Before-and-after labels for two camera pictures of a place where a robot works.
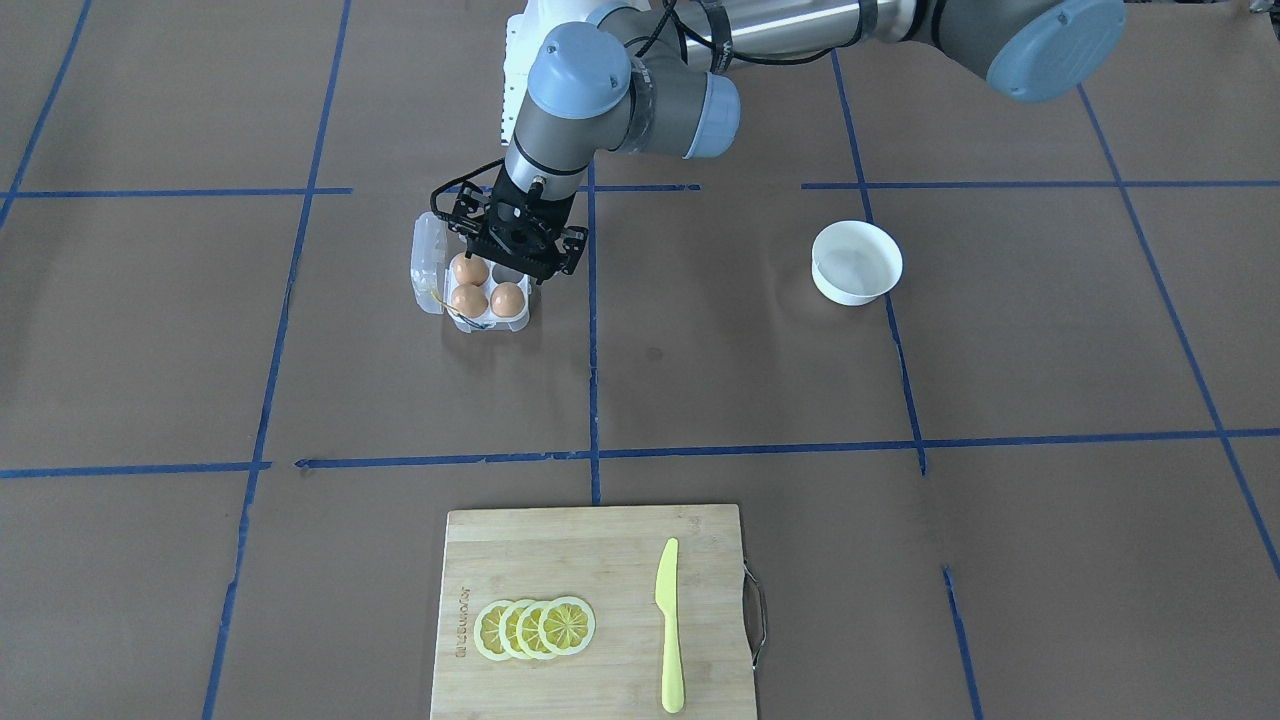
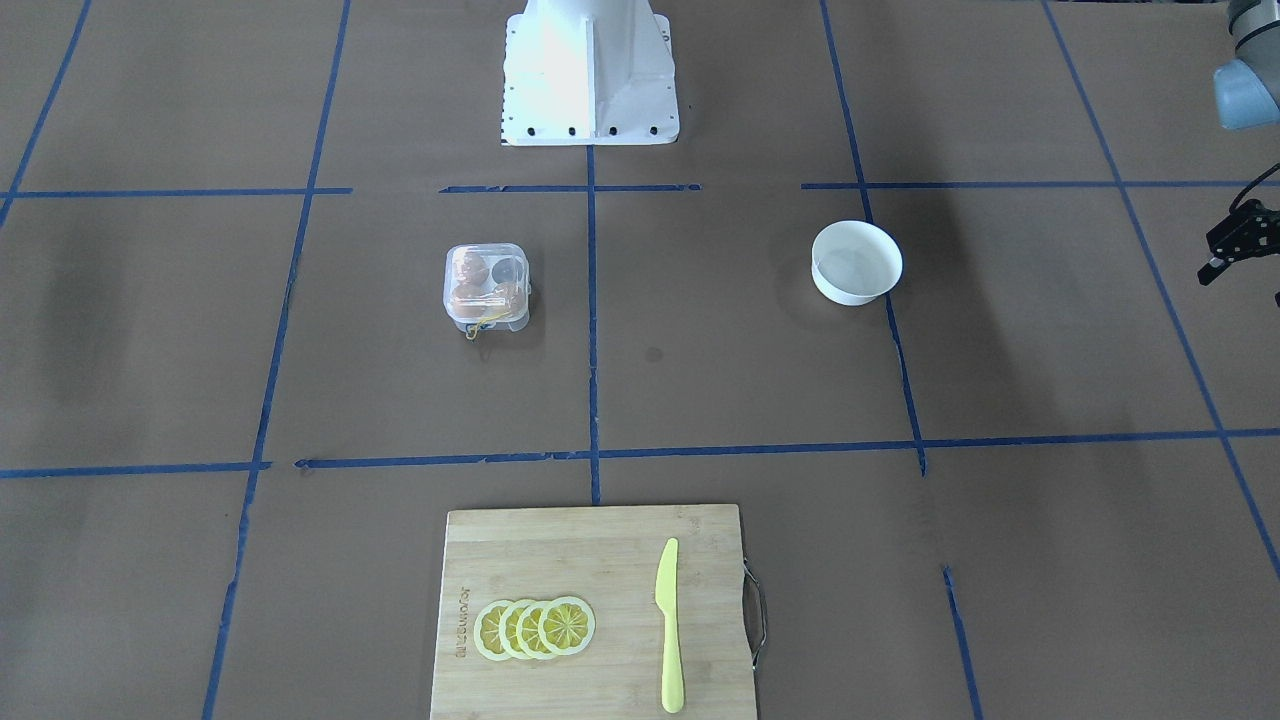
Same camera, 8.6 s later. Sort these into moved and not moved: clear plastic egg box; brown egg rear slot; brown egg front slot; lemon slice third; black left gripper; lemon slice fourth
Moved: black left gripper; clear plastic egg box
Not moved: lemon slice third; brown egg front slot; lemon slice fourth; brown egg rear slot
